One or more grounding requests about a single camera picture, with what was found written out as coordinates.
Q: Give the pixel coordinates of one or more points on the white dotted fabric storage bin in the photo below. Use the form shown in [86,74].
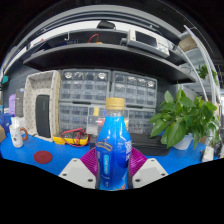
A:
[33,86]

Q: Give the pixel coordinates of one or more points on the blue drink bottle gold cap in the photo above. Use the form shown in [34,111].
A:
[113,150]

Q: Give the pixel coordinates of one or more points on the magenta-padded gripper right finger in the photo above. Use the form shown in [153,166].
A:
[148,172]

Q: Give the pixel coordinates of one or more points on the blue carton box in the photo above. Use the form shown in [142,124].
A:
[5,122]

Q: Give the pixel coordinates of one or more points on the white product box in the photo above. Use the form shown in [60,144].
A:
[18,120]

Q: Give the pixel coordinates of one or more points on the grey overhead workbench shelf unit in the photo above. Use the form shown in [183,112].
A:
[100,55]

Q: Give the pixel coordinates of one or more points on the black flat product box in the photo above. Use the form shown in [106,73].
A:
[19,103]

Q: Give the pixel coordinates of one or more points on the black zip case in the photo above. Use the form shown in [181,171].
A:
[150,145]

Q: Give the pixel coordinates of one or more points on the teal desk device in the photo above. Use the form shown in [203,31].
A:
[4,81]

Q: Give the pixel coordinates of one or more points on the grey small-parts drawer cabinet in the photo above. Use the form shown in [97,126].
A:
[71,116]
[141,121]

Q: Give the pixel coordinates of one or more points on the yellow multimeter red leads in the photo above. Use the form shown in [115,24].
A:
[71,138]

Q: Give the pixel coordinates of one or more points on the green potted plant white pot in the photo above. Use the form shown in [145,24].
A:
[181,116]

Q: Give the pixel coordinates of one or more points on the flat round red coaster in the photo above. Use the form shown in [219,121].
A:
[43,157]

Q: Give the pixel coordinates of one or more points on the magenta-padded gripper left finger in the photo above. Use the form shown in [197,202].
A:
[77,173]

